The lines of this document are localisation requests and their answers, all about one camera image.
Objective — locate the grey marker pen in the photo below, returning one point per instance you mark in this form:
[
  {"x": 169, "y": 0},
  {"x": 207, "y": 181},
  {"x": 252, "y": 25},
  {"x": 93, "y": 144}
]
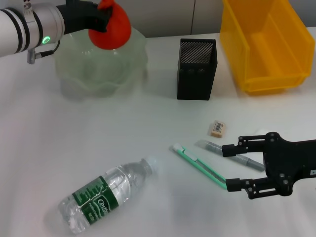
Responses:
[{"x": 212, "y": 146}]

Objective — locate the orange-red toy fruit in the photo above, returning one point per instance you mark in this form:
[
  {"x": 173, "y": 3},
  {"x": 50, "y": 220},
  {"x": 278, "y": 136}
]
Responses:
[{"x": 116, "y": 32}]

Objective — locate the black mesh pen holder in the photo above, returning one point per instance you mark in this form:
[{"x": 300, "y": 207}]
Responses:
[{"x": 195, "y": 81}]

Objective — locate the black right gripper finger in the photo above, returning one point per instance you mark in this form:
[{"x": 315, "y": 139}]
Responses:
[
  {"x": 230, "y": 150},
  {"x": 237, "y": 184}
]

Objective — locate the pale green wavy glass bowl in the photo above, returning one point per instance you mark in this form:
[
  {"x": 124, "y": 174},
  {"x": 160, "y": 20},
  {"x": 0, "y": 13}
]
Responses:
[{"x": 98, "y": 71}]

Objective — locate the yellow plastic bin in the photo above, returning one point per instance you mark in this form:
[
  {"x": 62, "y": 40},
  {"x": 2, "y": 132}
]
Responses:
[{"x": 271, "y": 49}]

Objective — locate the beige barcode eraser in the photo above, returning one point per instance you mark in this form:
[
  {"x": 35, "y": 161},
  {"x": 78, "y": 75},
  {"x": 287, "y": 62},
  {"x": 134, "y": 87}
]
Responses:
[{"x": 218, "y": 128}]

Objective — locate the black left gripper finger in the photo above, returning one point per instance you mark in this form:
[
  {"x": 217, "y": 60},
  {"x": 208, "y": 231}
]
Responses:
[{"x": 103, "y": 21}]

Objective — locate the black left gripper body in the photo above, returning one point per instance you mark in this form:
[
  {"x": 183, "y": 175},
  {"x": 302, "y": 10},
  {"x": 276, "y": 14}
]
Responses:
[{"x": 79, "y": 16}]

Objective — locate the mint green utility knife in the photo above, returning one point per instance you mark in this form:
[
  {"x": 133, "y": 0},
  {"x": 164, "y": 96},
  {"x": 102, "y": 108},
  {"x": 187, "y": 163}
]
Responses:
[{"x": 197, "y": 161}]

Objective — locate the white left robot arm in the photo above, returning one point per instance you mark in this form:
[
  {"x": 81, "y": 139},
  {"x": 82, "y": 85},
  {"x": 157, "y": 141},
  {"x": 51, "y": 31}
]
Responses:
[{"x": 24, "y": 29}]

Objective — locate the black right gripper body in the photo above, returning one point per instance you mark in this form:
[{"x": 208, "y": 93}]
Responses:
[{"x": 288, "y": 165}]

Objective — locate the clear green-label water bottle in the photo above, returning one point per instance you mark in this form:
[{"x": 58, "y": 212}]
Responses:
[{"x": 98, "y": 197}]

